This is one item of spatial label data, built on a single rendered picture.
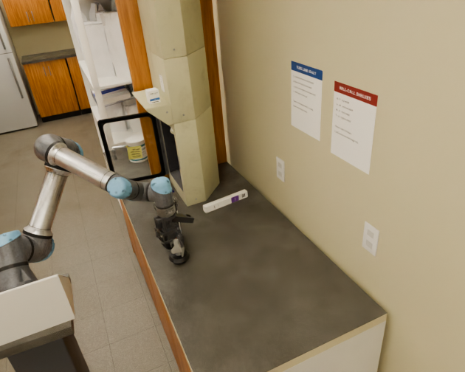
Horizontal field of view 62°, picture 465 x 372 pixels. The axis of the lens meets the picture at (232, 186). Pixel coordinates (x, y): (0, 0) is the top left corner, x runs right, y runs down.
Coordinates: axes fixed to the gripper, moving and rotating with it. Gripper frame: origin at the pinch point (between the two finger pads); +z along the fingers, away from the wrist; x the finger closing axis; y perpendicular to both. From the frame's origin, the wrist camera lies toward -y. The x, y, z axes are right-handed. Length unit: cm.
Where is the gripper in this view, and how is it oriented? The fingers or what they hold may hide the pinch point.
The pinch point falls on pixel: (178, 249)
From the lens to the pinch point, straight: 172.3
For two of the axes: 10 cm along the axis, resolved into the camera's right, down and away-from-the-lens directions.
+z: 0.8, 8.6, 5.1
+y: -7.7, 3.7, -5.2
